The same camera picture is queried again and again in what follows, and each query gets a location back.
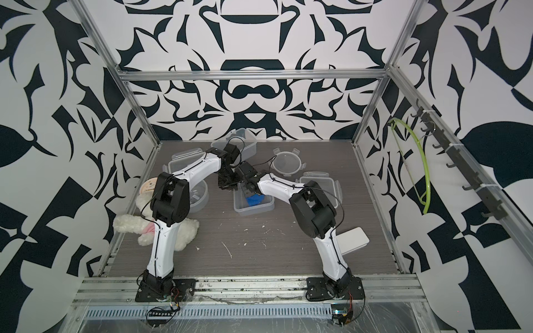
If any blue microfiber cloth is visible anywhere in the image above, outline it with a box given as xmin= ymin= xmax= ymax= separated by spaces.
xmin=246 ymin=194 xmax=265 ymax=207

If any square clear lunch box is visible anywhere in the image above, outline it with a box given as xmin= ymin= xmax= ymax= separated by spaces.
xmin=233 ymin=184 xmax=275 ymax=216

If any tall rectangular clear lunch box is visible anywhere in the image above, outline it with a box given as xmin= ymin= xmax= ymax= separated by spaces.
xmin=211 ymin=128 xmax=257 ymax=160

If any round clear lunch box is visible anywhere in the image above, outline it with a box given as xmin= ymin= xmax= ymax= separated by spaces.
xmin=190 ymin=180 xmax=209 ymax=214

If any round clear lunch box lid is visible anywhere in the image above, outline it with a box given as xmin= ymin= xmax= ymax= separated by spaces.
xmin=271 ymin=148 xmax=307 ymax=177

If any square clear lunch box lid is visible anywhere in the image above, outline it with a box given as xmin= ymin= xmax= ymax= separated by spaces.
xmin=296 ymin=171 xmax=343 ymax=209

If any clear rectangular lunch box lid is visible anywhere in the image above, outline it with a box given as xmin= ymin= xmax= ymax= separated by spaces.
xmin=162 ymin=148 xmax=205 ymax=173

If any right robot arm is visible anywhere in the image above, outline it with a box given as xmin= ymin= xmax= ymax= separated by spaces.
xmin=235 ymin=162 xmax=352 ymax=298

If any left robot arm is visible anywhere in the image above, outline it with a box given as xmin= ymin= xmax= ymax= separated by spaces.
xmin=140 ymin=144 xmax=241 ymax=295

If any white plush toy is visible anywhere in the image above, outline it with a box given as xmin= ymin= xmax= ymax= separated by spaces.
xmin=113 ymin=190 xmax=200 ymax=252

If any white flat box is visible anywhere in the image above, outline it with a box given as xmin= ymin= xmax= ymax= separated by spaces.
xmin=337 ymin=227 xmax=370 ymax=255

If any green bow saw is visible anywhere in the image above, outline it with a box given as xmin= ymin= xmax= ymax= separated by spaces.
xmin=388 ymin=117 xmax=432 ymax=215

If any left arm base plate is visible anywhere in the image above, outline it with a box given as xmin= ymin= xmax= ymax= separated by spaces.
xmin=135 ymin=279 xmax=197 ymax=302

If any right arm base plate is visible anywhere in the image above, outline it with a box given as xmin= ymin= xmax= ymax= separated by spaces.
xmin=305 ymin=276 xmax=366 ymax=302

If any black wall hook rack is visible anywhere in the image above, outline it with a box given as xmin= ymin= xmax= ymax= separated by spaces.
xmin=413 ymin=105 xmax=509 ymax=221

